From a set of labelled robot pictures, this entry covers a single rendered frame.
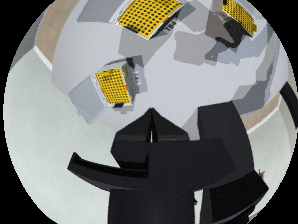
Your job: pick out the yellow perforated plate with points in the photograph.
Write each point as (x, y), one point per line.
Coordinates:
(144, 16)
(113, 87)
(235, 11)

